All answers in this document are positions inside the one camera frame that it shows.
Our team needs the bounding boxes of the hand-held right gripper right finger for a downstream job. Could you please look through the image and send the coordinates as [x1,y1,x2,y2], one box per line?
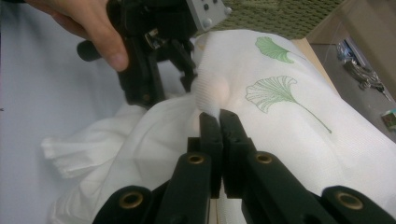
[219,108,258,200]

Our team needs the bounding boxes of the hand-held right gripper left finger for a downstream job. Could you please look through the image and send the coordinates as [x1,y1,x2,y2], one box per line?
[187,112,224,200]

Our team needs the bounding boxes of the white leaf-print mesh laundry bag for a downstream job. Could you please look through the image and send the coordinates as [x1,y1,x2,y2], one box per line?
[191,29,396,224]

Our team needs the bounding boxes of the white cloth garment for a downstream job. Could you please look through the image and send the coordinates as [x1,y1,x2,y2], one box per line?
[40,92,216,224]

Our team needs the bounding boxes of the green woven basket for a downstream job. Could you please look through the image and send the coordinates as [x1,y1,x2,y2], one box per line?
[214,0,345,40]

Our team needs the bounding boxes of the small colourful box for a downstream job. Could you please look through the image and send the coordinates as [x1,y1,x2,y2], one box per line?
[381,108,396,132]

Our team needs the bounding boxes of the beige cabinet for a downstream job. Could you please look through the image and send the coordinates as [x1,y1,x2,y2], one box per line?
[306,0,396,102]

